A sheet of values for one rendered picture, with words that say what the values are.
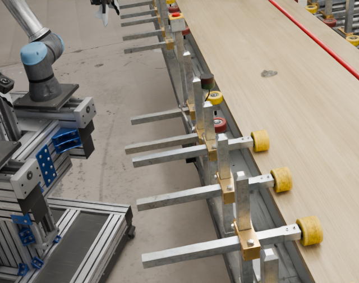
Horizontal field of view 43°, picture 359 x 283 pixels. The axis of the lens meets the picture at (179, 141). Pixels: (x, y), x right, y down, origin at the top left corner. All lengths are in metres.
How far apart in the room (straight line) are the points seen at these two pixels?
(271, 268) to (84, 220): 1.72
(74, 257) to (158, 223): 0.61
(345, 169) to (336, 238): 0.35
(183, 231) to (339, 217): 1.42
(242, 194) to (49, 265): 1.46
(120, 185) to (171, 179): 0.36
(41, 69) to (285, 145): 1.09
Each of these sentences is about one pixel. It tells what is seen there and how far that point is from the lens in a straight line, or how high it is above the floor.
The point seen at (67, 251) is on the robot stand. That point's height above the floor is 0.21.
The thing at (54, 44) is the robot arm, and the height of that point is 1.23.
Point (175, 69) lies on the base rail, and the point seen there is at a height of 0.70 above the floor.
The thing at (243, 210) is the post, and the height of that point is 1.05.
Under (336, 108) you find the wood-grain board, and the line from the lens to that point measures 2.08.
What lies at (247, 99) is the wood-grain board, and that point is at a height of 0.90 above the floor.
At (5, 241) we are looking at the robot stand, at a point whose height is 0.42.
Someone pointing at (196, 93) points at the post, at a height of 1.05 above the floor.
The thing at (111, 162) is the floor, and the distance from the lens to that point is 3.46.
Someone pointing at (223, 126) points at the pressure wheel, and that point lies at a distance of 1.96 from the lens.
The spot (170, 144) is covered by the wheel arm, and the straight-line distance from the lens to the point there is 1.98.
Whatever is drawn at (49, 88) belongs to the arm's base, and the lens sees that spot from 2.13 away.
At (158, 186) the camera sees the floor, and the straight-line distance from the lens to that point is 3.13.
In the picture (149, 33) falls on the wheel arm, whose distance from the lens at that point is 3.35.
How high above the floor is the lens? 1.93
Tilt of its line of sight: 33 degrees down
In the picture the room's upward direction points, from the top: 8 degrees counter-clockwise
